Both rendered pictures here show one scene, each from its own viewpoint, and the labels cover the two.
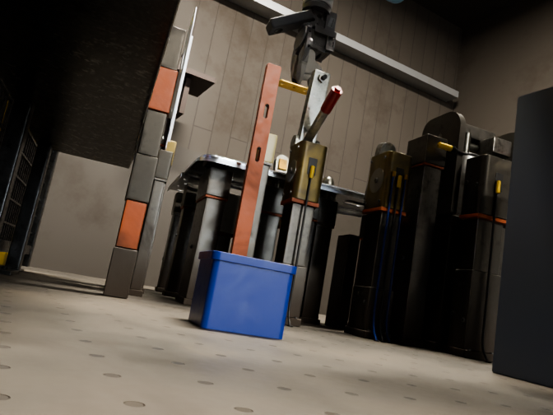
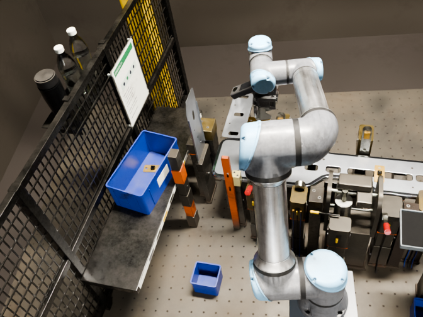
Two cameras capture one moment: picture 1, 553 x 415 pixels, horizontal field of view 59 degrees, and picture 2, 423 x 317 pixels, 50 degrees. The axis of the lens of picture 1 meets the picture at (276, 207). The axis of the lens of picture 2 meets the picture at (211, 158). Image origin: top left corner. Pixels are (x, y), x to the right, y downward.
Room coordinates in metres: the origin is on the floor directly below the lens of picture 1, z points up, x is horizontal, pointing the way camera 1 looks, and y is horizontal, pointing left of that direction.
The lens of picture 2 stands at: (0.08, -0.62, 2.48)
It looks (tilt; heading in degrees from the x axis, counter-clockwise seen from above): 49 degrees down; 41
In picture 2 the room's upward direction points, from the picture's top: 12 degrees counter-clockwise
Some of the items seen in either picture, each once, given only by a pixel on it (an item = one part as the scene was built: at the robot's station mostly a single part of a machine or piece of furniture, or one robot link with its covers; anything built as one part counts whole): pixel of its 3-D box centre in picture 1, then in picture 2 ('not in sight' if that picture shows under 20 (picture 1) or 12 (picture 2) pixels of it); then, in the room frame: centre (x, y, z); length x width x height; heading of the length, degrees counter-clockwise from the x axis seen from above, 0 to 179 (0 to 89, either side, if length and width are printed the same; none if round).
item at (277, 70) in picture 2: not in sight; (267, 74); (1.04, -0.08, 1.55); 0.11 x 0.11 x 0.08; 31
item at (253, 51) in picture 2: not in sight; (260, 55); (1.12, -0.01, 1.56); 0.09 x 0.08 x 0.11; 31
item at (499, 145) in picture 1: (463, 234); (348, 222); (1.03, -0.40, 0.94); 0.18 x 0.13 x 0.49; 108
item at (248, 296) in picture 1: (239, 293); (207, 278); (0.64, 0.03, 0.74); 0.11 x 0.10 x 0.09; 108
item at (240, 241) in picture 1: (251, 184); (231, 195); (0.93, 0.06, 0.95); 0.03 x 0.01 x 0.50; 108
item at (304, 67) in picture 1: (309, 67); (263, 116); (1.10, -0.02, 1.29); 0.06 x 0.03 x 0.09; 109
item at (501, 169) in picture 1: (485, 257); (335, 253); (0.91, -0.40, 0.89); 0.09 x 0.08 x 0.38; 18
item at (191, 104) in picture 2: (178, 83); (196, 126); (1.04, 0.26, 1.17); 0.12 x 0.01 x 0.34; 18
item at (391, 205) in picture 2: not in sight; (383, 237); (1.06, -0.53, 0.89); 0.12 x 0.07 x 0.38; 18
